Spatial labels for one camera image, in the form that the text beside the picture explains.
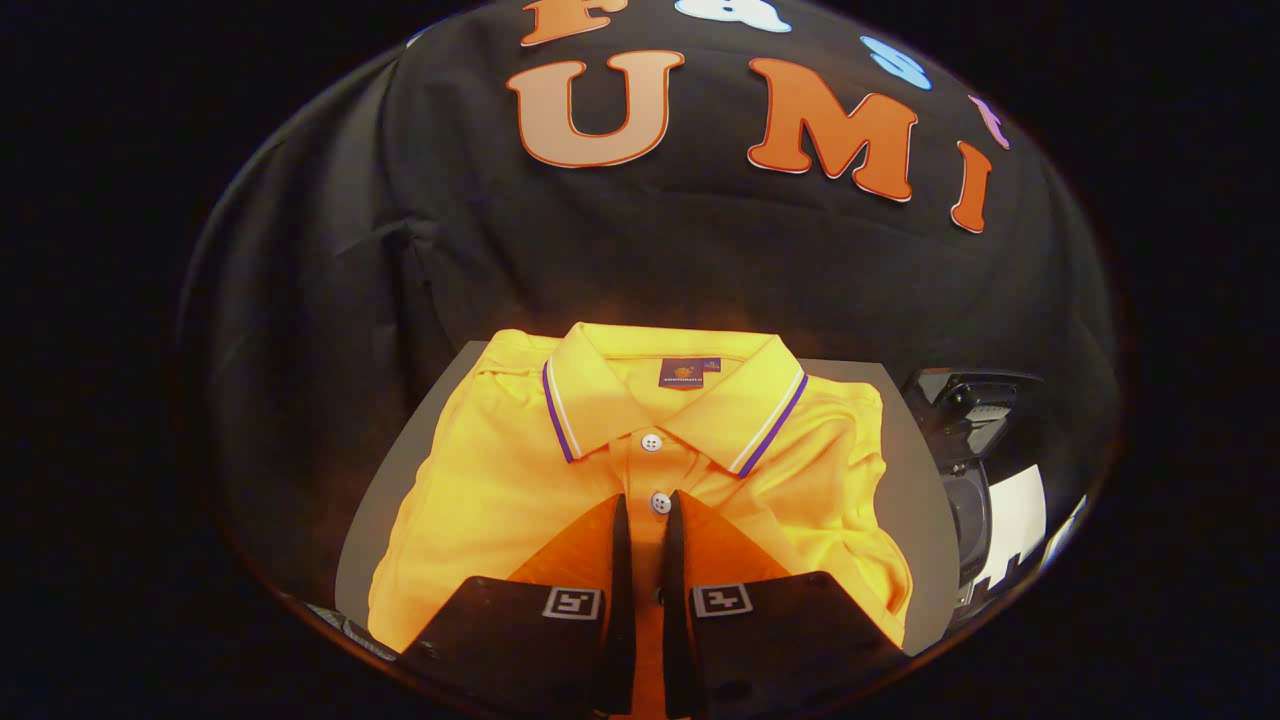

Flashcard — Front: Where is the dark glass washing machine lid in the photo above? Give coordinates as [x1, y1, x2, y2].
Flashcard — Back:
[903, 367, 1046, 473]

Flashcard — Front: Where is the white flat panel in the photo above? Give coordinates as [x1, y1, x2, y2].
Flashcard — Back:
[975, 463, 1089, 593]

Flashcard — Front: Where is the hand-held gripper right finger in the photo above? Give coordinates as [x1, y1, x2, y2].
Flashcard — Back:
[659, 488, 907, 719]

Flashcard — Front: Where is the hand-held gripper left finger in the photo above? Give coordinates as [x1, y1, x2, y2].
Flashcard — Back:
[400, 492, 637, 717]

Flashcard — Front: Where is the yellow polo shirt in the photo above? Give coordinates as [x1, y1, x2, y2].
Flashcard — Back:
[367, 321, 914, 717]

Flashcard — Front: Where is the grey table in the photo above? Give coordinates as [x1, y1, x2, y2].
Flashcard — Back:
[334, 340, 962, 663]

